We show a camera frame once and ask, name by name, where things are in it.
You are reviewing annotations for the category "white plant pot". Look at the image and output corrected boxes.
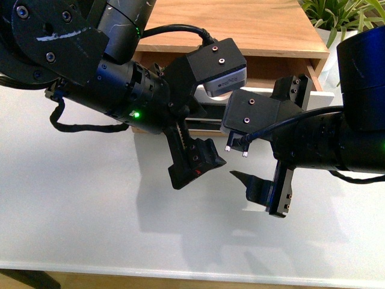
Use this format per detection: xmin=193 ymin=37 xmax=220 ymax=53
xmin=316 ymin=28 xmax=357 ymax=72

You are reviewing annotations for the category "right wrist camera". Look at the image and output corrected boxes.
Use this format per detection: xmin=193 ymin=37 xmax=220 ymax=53
xmin=221 ymin=89 xmax=282 ymax=157

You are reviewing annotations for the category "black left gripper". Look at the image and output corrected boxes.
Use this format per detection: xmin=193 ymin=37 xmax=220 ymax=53
xmin=128 ymin=57 xmax=226 ymax=190

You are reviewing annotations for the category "black left camera cable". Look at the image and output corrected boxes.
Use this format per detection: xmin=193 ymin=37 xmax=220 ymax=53
xmin=140 ymin=25 xmax=216 ymax=46

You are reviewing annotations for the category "wooden drawer cabinet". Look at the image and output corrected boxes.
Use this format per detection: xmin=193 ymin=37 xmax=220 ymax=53
xmin=131 ymin=0 xmax=330 ymax=135

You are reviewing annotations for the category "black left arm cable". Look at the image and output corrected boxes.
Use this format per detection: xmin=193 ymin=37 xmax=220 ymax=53
xmin=49 ymin=96 xmax=129 ymax=133

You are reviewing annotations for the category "black camera cable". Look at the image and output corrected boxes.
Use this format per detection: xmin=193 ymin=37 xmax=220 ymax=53
xmin=140 ymin=25 xmax=216 ymax=46
xmin=237 ymin=105 xmax=343 ymax=144

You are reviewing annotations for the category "black right camera cable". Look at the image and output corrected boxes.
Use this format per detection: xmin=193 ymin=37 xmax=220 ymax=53
xmin=237 ymin=105 xmax=343 ymax=144

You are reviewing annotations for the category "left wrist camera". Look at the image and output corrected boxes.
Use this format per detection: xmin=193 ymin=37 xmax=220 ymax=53
xmin=186 ymin=38 xmax=247 ymax=98

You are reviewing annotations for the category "spider plant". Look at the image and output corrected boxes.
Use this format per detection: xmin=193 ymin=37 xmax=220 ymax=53
xmin=299 ymin=0 xmax=384 ymax=34

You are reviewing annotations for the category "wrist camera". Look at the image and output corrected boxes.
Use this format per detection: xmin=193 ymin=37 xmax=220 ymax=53
xmin=221 ymin=89 xmax=282 ymax=157
xmin=186 ymin=38 xmax=247 ymax=98

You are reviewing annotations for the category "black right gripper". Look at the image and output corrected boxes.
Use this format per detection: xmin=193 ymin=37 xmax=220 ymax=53
xmin=230 ymin=74 xmax=342 ymax=217

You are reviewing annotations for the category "white front wooden drawer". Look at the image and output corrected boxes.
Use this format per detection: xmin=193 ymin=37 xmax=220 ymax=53
xmin=186 ymin=56 xmax=334 ymax=136

